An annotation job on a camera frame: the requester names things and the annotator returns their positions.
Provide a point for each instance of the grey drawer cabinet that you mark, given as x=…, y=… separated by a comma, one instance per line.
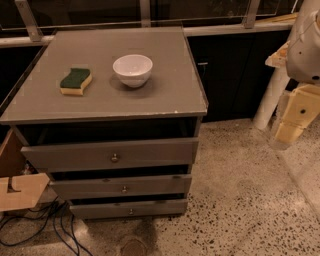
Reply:
x=169, y=105

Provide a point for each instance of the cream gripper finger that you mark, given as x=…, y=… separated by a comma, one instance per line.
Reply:
x=302, y=108

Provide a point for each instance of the brown cardboard panel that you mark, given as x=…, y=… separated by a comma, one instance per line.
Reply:
x=12, y=161

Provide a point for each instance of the white ceramic bowl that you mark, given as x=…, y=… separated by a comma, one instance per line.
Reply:
x=133, y=70

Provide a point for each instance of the grey bottom drawer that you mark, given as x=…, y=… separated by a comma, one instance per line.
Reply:
x=130, y=209

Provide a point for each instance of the green yellow sponge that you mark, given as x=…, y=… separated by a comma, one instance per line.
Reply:
x=76, y=82

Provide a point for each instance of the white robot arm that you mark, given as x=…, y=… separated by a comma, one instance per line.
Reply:
x=302, y=65

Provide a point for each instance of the metal railing frame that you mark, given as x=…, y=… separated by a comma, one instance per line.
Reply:
x=34, y=22

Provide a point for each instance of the white diagonal pole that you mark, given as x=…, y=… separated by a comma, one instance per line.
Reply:
x=276, y=86

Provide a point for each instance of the grey middle drawer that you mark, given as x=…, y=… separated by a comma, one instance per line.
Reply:
x=121, y=187

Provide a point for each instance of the grey drawer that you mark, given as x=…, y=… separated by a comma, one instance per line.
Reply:
x=121, y=187
x=112, y=155
x=130, y=209

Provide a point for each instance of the grey top drawer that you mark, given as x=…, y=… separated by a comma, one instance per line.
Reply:
x=112, y=155

